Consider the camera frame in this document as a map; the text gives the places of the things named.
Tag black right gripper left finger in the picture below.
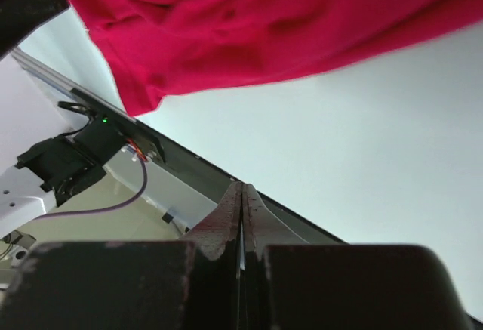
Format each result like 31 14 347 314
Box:
1 183 242 329

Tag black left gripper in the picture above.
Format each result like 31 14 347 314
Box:
1 0 69 57

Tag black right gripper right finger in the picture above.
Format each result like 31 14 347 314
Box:
242 185 476 329

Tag red polo shirt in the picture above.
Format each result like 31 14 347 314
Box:
69 0 482 116

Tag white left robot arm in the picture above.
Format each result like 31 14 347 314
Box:
1 0 125 243

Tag aluminium frame rail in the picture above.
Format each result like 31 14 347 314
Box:
11 48 137 124

